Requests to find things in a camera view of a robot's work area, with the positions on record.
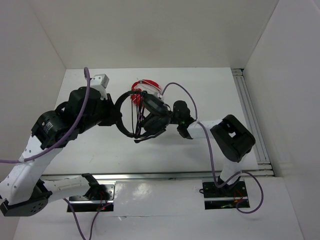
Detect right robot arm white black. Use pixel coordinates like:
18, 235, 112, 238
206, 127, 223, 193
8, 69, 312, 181
171, 100, 256, 196

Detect black headphone cable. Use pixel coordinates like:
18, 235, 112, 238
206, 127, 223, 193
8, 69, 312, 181
129, 91, 151, 140

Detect black headphones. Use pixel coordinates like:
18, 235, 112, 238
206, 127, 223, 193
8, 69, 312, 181
115, 90, 171, 144

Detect aluminium rail right side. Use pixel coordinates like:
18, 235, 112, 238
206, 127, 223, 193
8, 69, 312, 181
231, 68, 275, 177

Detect red headphones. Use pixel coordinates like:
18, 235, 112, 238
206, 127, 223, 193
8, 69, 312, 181
130, 79, 162, 106

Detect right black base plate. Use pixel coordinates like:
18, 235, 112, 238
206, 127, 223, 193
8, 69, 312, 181
199, 181, 250, 210

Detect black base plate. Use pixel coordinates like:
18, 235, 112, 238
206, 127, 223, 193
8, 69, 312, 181
68, 181, 116, 213
199, 181, 250, 210

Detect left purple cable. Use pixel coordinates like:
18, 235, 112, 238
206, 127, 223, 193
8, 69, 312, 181
0, 66, 113, 240

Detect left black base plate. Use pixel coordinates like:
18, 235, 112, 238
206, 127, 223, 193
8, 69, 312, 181
68, 181, 116, 213

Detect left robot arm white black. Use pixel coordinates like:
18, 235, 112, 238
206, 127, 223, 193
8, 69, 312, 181
0, 86, 120, 217

